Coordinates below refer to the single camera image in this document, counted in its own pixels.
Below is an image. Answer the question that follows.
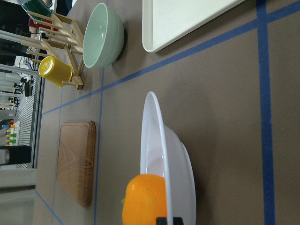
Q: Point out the orange fruit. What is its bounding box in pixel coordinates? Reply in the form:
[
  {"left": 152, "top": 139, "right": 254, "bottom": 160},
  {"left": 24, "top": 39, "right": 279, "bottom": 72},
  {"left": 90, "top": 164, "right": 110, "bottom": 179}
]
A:
[{"left": 122, "top": 174, "right": 167, "bottom": 225}]

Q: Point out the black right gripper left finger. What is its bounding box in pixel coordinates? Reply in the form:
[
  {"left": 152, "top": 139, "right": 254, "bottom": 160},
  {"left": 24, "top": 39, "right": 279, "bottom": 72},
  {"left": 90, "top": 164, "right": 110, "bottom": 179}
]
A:
[{"left": 156, "top": 217, "right": 168, "bottom": 225}]

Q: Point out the green ceramic bowl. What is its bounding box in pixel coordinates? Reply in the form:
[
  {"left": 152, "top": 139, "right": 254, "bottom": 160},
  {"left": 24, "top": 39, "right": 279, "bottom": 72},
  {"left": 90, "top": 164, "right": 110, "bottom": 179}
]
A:
[{"left": 83, "top": 3, "right": 125, "bottom": 68}]

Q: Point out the cream bear tray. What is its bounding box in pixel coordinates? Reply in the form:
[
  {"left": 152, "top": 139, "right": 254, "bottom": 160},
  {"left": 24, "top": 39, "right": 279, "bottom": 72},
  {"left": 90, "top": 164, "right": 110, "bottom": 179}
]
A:
[{"left": 142, "top": 0, "right": 243, "bottom": 53}]

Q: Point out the yellow plastic cup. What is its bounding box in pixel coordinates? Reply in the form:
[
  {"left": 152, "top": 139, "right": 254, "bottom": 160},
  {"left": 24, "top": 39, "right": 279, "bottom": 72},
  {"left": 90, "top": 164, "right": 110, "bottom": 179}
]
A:
[{"left": 38, "top": 56, "right": 73, "bottom": 87}]

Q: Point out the white round plate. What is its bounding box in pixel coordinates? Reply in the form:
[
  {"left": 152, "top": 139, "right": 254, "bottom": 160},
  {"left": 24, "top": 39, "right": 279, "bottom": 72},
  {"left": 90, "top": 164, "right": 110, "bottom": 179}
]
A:
[{"left": 140, "top": 91, "right": 196, "bottom": 225}]

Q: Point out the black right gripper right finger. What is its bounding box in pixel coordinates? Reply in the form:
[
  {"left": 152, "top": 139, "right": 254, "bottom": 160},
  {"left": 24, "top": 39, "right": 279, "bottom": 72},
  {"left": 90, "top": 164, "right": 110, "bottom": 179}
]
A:
[{"left": 173, "top": 217, "right": 183, "bottom": 225}]

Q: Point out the wooden dish rack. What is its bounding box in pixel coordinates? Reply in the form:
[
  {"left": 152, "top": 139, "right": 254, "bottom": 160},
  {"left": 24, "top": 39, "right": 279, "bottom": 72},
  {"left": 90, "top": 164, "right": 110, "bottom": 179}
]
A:
[{"left": 18, "top": 10, "right": 84, "bottom": 90}]

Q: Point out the wooden brown tray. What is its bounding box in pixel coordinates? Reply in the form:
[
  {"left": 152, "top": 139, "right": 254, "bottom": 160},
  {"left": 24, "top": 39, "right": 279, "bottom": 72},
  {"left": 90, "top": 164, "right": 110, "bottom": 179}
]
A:
[{"left": 56, "top": 121, "right": 97, "bottom": 208}]

